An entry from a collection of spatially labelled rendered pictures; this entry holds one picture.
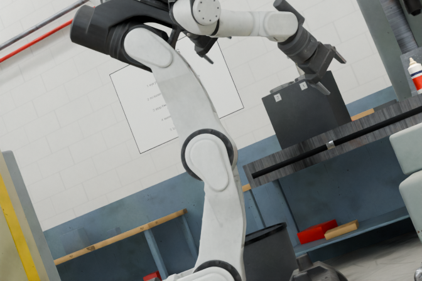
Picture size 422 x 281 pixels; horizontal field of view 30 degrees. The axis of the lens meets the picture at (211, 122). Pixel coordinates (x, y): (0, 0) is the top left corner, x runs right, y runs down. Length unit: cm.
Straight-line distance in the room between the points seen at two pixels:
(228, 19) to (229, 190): 45
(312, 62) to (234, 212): 46
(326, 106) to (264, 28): 55
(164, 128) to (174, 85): 543
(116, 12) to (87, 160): 590
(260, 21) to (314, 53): 21
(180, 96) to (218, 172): 23
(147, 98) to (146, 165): 66
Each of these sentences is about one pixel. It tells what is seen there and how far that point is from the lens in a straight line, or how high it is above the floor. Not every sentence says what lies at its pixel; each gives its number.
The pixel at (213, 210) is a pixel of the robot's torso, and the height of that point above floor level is 87.
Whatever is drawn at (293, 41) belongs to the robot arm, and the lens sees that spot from 212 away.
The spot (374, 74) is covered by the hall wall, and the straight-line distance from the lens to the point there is 681.
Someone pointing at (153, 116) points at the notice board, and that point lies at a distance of 758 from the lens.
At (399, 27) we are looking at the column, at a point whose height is 121.
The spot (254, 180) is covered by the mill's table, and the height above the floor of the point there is 90.
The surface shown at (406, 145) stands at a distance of 225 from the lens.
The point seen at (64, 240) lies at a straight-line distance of 793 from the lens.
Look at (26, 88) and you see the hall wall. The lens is 838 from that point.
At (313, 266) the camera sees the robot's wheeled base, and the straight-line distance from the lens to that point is 231.
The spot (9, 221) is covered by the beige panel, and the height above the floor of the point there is 110.
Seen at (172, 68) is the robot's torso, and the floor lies 126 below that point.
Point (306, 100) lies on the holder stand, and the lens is 254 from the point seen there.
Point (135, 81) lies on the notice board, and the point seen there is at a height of 219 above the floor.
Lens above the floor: 91
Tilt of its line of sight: 5 degrees up
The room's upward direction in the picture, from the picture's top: 22 degrees counter-clockwise
